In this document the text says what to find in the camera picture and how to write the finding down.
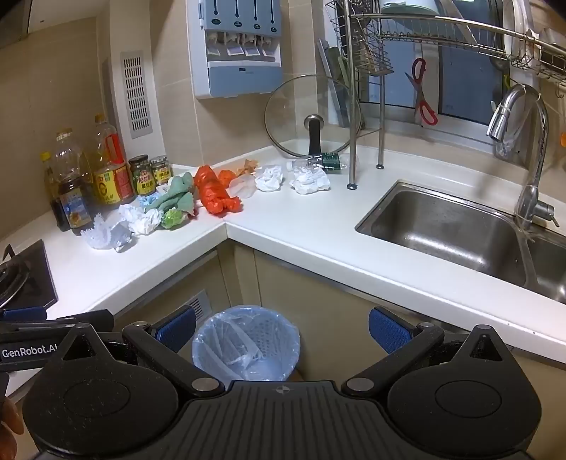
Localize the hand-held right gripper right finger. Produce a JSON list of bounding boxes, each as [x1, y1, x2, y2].
[[342, 306, 514, 397]]

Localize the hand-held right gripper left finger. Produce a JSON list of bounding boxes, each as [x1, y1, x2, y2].
[[57, 306, 225, 397]]

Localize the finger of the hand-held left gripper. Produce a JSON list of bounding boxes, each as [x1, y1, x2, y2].
[[0, 307, 48, 322], [0, 310, 116, 332]]

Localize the bin with clear liner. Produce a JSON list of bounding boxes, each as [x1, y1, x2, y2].
[[191, 304, 301, 383]]

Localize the white lattice trash bin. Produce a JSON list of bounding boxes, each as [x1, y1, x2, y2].
[[191, 304, 301, 383]]

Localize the orange plastic bag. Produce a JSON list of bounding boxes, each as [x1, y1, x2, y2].
[[193, 165, 243, 217]]

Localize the clear plastic bottle green label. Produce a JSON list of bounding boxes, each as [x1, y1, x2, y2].
[[285, 153, 350, 176]]

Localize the person's left hand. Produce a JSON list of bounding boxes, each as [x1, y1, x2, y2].
[[0, 397, 24, 449]]

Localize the silver cabinet vent grille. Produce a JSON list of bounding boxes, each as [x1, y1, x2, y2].
[[183, 289, 209, 320]]

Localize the black gas stove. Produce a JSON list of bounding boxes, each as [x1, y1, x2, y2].
[[0, 239, 59, 310]]

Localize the crumpled white tissue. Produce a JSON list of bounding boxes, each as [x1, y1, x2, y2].
[[133, 209, 162, 235], [254, 165, 285, 192], [118, 204, 144, 227], [289, 168, 332, 196]]

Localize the stainless steel sink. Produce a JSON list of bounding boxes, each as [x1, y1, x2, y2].
[[354, 179, 566, 304]]

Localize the beige kitchen cabinet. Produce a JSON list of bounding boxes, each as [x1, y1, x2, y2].
[[108, 241, 527, 386]]

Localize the dark sauce bottle yellow cap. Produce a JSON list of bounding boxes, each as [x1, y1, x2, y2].
[[41, 151, 72, 231]]

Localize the green cloth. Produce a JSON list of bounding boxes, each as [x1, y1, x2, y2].
[[148, 174, 198, 216]]

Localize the green label jar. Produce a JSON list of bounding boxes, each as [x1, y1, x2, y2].
[[128, 154, 157, 196]]

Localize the translucent white plastic bag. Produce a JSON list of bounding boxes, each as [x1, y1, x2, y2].
[[227, 174, 258, 200]]

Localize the small yellow label jar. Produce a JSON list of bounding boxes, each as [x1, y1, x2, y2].
[[150, 156, 173, 187]]

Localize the chrome faucet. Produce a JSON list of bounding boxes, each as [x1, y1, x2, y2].
[[486, 84, 556, 231]]

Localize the red scissors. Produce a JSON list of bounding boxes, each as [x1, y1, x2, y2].
[[404, 57, 439, 127]]

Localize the glass pot lid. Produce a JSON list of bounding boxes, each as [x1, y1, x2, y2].
[[264, 74, 364, 159]]

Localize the window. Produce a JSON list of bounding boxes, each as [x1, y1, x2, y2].
[[359, 0, 509, 136]]

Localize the grey cutting board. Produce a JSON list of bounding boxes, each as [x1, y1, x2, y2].
[[317, 39, 354, 128]]

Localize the stainless steel dish rack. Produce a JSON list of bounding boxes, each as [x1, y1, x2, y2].
[[324, 0, 566, 192]]

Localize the pale green bowl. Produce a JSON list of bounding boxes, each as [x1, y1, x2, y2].
[[379, 0, 439, 21]]

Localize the white plate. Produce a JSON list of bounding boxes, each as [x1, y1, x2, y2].
[[503, 0, 532, 61]]

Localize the soy sauce bottle orange handle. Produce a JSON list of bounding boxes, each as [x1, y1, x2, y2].
[[91, 114, 136, 205]]

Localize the silver wall vent grille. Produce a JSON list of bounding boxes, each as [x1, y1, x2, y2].
[[120, 51, 154, 140]]

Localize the white blue wall dispenser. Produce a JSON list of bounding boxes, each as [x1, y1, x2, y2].
[[186, 0, 284, 100]]

